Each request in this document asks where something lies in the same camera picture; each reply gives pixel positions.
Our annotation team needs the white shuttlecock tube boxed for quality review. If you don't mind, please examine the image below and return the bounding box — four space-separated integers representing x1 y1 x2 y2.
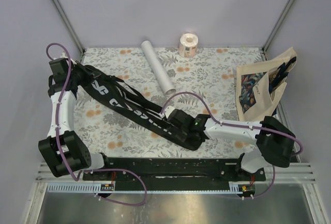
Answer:
141 40 176 97

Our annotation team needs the black racket bag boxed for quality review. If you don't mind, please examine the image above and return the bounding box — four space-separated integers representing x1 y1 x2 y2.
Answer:
79 65 207 151

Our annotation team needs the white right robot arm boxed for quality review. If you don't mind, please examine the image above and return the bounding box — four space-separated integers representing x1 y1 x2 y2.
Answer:
164 106 295 181

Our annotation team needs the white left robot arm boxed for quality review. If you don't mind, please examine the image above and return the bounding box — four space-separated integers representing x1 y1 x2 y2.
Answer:
38 57 112 180

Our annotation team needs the floral table mat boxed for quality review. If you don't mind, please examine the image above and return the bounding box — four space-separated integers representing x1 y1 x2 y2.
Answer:
74 48 262 158

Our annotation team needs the pink toilet paper roll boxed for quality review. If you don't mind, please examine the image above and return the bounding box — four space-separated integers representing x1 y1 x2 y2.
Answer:
178 33 199 58

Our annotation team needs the beige tote bag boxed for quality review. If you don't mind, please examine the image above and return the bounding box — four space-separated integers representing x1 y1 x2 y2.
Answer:
235 47 297 122

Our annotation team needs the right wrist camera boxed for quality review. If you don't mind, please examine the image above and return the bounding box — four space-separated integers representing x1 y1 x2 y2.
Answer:
159 106 175 118

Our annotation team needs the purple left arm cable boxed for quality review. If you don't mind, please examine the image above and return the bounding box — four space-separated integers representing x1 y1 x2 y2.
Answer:
46 42 81 182

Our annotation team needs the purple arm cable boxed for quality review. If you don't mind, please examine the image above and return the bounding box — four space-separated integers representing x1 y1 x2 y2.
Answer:
160 91 304 199
46 42 81 182

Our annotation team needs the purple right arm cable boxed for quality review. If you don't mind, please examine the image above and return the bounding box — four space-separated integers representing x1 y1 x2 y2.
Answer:
160 91 304 199

